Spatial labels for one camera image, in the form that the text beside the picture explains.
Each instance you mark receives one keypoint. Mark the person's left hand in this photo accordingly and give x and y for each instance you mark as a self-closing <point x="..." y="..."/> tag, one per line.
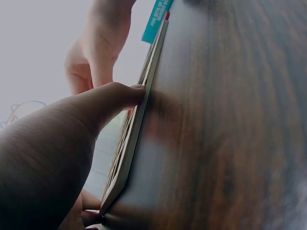
<point x="45" y="163"/>

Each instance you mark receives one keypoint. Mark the person's right hand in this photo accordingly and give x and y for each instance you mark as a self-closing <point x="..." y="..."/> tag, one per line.
<point x="100" y="45"/>

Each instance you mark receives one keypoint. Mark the wooden puzzle board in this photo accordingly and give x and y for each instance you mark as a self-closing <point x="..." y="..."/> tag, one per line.
<point x="141" y="115"/>

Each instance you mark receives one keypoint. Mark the teal printed box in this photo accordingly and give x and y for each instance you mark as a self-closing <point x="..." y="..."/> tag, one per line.
<point x="154" y="21"/>

